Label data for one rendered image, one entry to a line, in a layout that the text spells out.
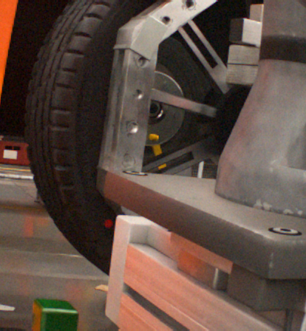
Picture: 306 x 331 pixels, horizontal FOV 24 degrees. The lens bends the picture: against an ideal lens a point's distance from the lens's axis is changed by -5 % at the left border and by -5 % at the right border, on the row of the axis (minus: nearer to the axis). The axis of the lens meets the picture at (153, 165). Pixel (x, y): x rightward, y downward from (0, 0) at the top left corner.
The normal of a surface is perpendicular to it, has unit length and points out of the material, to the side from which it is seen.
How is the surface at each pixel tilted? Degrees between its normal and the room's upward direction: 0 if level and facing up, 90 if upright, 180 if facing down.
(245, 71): 90
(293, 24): 90
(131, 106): 90
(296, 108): 72
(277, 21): 90
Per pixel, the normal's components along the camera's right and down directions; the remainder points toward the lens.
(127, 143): 0.39, 0.13
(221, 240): -0.92, -0.09
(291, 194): -0.51, 0.00
